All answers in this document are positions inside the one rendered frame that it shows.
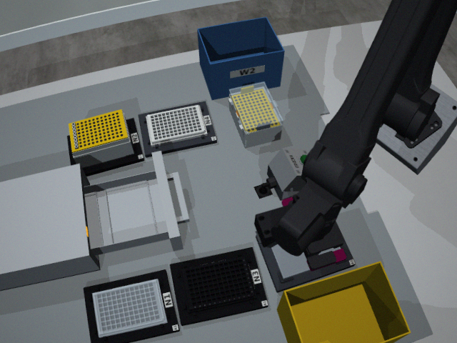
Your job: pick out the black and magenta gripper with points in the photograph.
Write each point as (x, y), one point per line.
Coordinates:
(333, 239)

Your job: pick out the grey bench mat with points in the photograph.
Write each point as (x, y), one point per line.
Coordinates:
(218, 183)

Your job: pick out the dark blue open-top bin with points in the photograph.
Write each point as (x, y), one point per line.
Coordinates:
(226, 44)

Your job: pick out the white multiwell plate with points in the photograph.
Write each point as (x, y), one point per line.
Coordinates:
(159, 123)

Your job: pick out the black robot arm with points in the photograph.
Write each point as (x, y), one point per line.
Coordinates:
(399, 62)

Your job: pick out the yellow open-top bin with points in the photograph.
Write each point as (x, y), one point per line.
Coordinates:
(358, 306)

